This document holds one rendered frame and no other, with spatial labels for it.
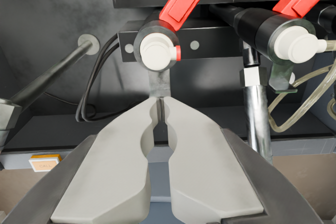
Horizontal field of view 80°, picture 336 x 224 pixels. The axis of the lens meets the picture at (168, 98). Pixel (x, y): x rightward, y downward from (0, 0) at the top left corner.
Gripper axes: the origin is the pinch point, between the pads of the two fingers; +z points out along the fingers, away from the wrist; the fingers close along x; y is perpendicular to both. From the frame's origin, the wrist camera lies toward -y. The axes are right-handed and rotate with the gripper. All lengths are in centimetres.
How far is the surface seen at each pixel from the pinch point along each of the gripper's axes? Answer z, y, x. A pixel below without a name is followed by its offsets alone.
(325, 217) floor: 114, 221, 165
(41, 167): 15.1, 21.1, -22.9
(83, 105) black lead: 8.9, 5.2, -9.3
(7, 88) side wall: 25.2, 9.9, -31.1
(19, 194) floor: 113, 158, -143
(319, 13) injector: 9.0, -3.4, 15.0
